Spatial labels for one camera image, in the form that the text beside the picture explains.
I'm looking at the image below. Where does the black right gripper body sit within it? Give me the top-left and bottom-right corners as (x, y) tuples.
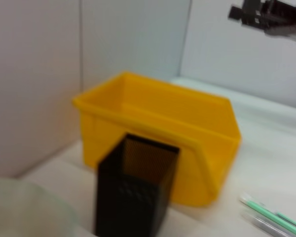
(260, 0), (296, 42)

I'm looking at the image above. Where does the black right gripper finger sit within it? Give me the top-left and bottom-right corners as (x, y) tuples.
(227, 4), (244, 22)
(241, 0), (264, 27)

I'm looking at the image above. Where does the mint green utility knife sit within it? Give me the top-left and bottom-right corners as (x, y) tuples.
(238, 194), (296, 233)

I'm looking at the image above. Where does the grey pen in clear sleeve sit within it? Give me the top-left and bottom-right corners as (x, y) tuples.
(241, 211), (296, 237)

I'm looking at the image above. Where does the black mesh pen holder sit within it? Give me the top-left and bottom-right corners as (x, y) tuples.
(95, 132), (181, 237)

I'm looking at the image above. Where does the pale green wavy fruit bowl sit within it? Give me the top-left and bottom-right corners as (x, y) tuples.
(0, 176), (80, 237)

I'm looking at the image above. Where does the yellow plastic bin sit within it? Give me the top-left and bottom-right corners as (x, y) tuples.
(72, 70), (243, 208)

